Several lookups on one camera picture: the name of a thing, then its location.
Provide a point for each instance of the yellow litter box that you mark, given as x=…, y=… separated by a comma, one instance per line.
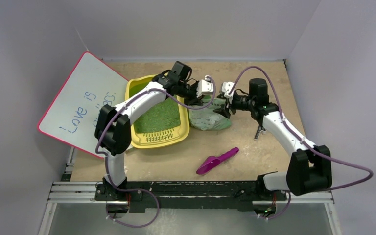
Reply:
x=164, y=124

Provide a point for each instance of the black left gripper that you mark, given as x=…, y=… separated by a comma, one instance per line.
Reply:
x=194, y=101

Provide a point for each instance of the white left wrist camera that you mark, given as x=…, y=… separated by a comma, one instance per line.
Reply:
x=205, y=87

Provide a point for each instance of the magenta plastic litter scoop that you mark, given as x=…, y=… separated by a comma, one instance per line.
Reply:
x=212, y=162

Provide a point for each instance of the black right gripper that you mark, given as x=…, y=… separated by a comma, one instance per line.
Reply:
x=228, y=103

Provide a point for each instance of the black ruler strip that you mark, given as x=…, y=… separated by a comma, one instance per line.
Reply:
x=260, y=130

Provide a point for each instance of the green cat litter bag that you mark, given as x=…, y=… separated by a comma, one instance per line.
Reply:
x=207, y=120

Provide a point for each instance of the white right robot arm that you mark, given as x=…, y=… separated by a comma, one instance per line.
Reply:
x=308, y=171

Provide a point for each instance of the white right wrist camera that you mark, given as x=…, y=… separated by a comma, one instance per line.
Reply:
x=226, y=90

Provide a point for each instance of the pink framed whiteboard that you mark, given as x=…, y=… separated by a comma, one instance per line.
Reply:
x=73, y=114

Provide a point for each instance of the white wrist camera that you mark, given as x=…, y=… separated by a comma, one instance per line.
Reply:
x=205, y=87
x=226, y=90

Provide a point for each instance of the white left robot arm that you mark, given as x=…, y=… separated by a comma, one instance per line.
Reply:
x=113, y=129

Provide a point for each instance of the aluminium frame rail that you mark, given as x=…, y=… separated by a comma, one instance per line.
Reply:
x=84, y=192

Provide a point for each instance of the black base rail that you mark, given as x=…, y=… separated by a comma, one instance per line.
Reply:
x=244, y=196

